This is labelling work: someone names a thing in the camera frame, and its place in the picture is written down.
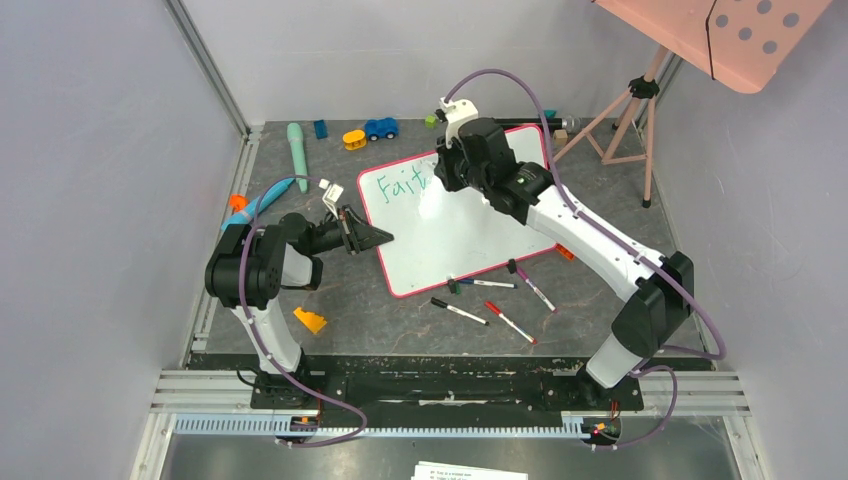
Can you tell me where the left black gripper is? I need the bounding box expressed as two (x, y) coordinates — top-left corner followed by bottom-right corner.
(307, 205), (394, 256)

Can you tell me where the pink framed whiteboard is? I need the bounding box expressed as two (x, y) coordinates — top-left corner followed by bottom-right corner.
(357, 151), (555, 298)

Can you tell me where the green marker cap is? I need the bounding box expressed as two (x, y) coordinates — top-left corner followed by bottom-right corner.
(446, 278), (460, 295)

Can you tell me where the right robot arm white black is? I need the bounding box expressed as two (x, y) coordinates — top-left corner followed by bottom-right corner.
(435, 118), (694, 408)

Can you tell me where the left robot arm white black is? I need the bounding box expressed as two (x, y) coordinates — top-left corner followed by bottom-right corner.
(204, 205), (395, 408)

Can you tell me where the black whiteboard marker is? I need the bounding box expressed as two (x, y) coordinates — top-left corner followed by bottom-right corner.
(430, 297), (490, 326)

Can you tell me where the blue whiteboard marker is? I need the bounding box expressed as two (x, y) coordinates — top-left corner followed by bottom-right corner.
(455, 278), (517, 289)

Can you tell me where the purple whiteboard marker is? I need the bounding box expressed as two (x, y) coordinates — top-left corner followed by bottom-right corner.
(516, 267), (557, 312)

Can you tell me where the red whiteboard marker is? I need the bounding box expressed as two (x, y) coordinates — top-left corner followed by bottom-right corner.
(484, 301), (537, 345)

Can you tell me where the blue toy car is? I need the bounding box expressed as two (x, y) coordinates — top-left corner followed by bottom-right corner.
(364, 117), (399, 142)

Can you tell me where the yellow oval toy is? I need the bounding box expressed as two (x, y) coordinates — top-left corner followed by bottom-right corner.
(342, 129), (368, 151)

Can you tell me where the yellow plastic wedge block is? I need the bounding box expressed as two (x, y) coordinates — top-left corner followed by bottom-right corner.
(293, 307), (327, 335)

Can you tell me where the wooden cube block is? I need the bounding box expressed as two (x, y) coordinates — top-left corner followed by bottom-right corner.
(552, 129), (570, 148)

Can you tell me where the dark blue block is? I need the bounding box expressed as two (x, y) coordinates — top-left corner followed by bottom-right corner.
(313, 120), (329, 140)

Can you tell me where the blue toy tube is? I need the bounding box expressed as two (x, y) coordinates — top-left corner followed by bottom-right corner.
(220, 178), (294, 231)

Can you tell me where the mint green toy tube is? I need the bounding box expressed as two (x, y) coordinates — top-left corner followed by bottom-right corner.
(286, 122), (309, 193)

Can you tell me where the orange toy piece left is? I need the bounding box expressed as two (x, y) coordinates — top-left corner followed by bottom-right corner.
(228, 194), (249, 213)

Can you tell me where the orange semicircle toy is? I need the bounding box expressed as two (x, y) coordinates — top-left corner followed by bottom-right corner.
(555, 244), (575, 261)

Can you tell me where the pink tripod stand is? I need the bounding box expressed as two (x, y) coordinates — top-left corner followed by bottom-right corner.
(553, 46), (669, 208)

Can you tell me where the white paper sheet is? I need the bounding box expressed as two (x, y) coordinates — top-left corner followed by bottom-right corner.
(411, 461), (529, 480)

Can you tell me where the pink perforated board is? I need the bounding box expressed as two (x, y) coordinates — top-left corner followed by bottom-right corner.
(597, 0), (831, 94)

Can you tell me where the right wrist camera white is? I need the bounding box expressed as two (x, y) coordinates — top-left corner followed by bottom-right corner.
(435, 97), (479, 148)

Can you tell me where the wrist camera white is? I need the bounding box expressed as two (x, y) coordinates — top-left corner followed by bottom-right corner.
(435, 97), (479, 148)
(318, 179), (344, 219)

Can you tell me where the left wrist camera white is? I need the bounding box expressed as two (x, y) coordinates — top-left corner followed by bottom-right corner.
(318, 179), (344, 219)

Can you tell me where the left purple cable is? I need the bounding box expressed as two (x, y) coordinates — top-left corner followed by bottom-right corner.
(237, 173), (369, 450)

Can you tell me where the purple cable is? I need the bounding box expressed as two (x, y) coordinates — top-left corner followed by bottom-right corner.
(442, 68), (727, 453)
(237, 173), (369, 450)

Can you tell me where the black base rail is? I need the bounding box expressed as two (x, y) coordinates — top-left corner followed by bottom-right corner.
(248, 352), (713, 415)

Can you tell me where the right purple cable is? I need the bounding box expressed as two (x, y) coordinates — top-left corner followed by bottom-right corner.
(442, 68), (727, 453)

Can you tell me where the white cable duct strip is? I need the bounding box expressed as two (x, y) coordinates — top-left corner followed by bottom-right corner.
(172, 410), (588, 440)

